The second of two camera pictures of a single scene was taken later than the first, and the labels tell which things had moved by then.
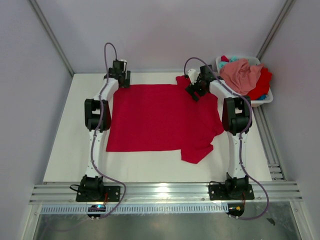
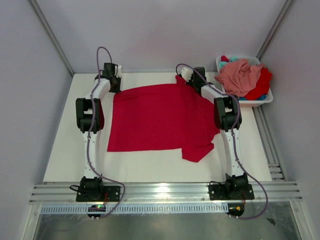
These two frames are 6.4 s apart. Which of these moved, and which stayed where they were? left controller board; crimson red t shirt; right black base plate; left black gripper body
Moved: left black gripper body
Stayed: right black base plate; left controller board; crimson red t shirt
